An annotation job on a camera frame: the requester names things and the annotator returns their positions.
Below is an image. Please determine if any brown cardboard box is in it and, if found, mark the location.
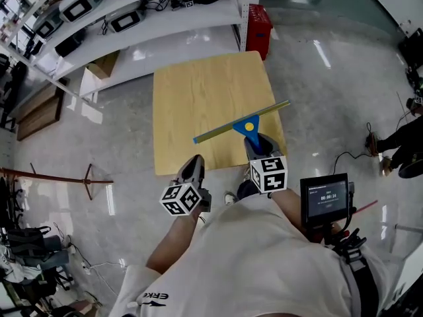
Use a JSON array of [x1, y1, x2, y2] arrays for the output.
[[85, 50, 121, 81]]

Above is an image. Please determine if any orange floor power strip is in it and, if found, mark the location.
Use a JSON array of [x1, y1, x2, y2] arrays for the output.
[[364, 122, 380, 158]]

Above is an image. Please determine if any white floor cable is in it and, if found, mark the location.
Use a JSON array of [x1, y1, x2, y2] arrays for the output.
[[52, 222, 130, 293]]

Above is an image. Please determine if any group of white screen devices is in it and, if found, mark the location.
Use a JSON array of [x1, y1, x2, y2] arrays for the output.
[[31, 0, 153, 40]]

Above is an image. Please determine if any black round seat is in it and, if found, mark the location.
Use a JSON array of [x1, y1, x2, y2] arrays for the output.
[[398, 158, 423, 180]]

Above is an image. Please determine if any person's dark trouser leg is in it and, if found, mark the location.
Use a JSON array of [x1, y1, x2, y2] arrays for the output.
[[235, 179, 262, 201]]

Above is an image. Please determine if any black chest monitor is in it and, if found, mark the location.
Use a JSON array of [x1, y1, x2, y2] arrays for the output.
[[299, 172, 350, 230]]

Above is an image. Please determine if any white metal shelf unit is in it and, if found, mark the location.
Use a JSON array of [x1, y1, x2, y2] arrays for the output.
[[0, 0, 262, 101]]

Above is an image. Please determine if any brown wooden platform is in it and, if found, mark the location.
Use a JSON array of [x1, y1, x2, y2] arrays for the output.
[[15, 83, 66, 142]]

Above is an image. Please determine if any black chest rig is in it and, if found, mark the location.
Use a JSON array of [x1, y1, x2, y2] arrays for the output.
[[305, 182, 380, 317]]

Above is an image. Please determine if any red plastic crate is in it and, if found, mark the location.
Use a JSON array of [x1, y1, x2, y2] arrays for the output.
[[245, 3, 274, 62]]

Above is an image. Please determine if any wooden pedestal table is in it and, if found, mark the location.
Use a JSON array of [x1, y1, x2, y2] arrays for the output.
[[151, 50, 288, 177]]

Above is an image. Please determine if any red-brown coat rack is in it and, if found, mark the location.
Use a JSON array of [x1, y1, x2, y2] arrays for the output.
[[0, 162, 114, 201]]

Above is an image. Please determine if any person's right forearm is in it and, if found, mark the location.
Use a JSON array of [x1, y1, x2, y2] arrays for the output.
[[266, 188, 327, 244]]

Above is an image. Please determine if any person's left forearm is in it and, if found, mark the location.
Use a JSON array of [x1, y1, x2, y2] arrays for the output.
[[145, 209, 203, 274]]

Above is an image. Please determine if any blue handle squeegee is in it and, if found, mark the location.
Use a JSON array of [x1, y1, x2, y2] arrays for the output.
[[192, 100, 291, 157]]

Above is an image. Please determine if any black box device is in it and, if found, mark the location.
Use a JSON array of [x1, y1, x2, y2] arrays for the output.
[[54, 33, 87, 58]]

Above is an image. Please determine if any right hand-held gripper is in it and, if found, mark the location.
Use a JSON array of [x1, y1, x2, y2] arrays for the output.
[[243, 133, 289, 195]]

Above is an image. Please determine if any black floor cable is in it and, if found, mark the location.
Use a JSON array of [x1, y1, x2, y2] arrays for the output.
[[332, 151, 376, 175]]

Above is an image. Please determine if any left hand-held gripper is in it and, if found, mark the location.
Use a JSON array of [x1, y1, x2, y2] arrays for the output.
[[159, 154, 212, 217]]

